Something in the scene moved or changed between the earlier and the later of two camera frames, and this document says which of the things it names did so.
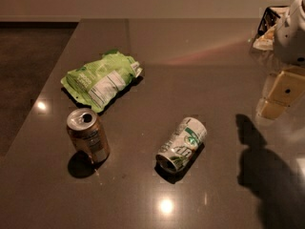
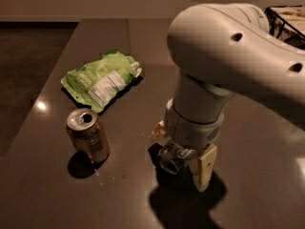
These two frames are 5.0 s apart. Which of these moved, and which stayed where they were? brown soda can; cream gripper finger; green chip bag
Moved: cream gripper finger
Stayed: brown soda can; green chip bag
